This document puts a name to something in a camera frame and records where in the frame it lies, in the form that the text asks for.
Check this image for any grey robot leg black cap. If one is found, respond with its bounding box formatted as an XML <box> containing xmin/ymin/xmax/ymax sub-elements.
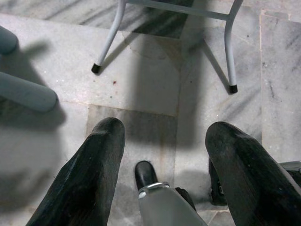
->
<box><xmin>135</xmin><ymin>161</ymin><xmax>207</xmax><ymax>226</ymax></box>

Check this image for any white metal chair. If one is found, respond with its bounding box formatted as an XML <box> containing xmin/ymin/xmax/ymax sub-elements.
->
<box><xmin>91</xmin><ymin>0</ymin><xmax>245</xmax><ymax>94</ymax></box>

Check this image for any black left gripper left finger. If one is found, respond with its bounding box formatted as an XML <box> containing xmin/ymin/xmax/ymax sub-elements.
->
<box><xmin>25</xmin><ymin>117</ymin><xmax>126</xmax><ymax>226</ymax></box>

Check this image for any grey-blue round furniture leg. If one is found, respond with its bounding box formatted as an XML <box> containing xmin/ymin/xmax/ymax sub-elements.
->
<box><xmin>0</xmin><ymin>25</ymin><xmax>19</xmax><ymax>56</ymax></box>
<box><xmin>0</xmin><ymin>71</ymin><xmax>59</xmax><ymax>113</ymax></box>

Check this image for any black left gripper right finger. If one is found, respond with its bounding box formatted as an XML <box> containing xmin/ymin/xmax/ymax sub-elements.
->
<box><xmin>205</xmin><ymin>121</ymin><xmax>301</xmax><ymax>226</ymax></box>

